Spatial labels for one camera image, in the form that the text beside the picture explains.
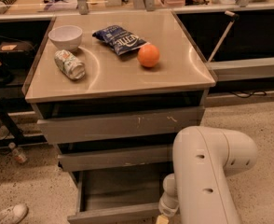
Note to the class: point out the white sneaker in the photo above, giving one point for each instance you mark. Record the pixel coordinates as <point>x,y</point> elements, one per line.
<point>13,214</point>

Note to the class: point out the white stick black handle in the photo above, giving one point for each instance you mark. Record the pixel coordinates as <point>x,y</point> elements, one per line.
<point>233,17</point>

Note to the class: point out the grey top drawer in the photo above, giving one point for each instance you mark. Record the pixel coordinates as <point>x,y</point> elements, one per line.
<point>119,125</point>

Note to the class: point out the orange fruit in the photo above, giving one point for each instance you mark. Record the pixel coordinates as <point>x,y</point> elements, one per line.
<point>148,56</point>

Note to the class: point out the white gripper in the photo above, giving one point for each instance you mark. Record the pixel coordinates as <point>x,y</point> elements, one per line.
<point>167,208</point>

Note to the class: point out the grey drawer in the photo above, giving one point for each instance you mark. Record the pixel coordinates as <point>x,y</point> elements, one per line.
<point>122,157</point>
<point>119,194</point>
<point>119,125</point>

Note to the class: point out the black stand frame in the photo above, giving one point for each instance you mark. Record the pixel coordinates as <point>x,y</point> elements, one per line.
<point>18,123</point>

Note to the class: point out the grey bottom drawer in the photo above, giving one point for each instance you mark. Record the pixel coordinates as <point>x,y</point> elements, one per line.
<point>119,194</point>

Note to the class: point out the white bowl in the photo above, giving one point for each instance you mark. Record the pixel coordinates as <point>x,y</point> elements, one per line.
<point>67,37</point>

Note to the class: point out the blue chip bag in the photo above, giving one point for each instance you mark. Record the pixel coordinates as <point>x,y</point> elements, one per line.
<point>119,39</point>

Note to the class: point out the long workbench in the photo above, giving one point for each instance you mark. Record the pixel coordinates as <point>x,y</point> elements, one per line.
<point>245,60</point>

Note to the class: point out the plastic bottle on floor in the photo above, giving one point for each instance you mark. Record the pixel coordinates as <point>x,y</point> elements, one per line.
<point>18,153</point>

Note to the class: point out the grey drawer cabinet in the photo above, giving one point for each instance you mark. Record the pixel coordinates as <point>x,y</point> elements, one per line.
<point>119,84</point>

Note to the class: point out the grey middle drawer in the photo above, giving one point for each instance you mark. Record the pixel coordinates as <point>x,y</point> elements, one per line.
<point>122,157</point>

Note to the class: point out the black bag under bench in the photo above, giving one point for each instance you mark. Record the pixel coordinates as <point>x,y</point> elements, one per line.
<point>17,54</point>

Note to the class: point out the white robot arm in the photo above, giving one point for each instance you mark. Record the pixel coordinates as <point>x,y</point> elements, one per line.
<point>197,190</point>

